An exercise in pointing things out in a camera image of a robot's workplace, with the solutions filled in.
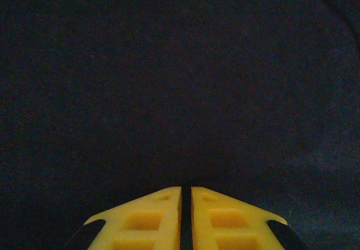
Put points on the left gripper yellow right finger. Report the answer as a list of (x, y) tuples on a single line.
[(202, 219)]

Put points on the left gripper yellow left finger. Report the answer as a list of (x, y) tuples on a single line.
[(168, 219)]

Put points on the black t-shirt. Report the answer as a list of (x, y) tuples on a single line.
[(180, 78)]

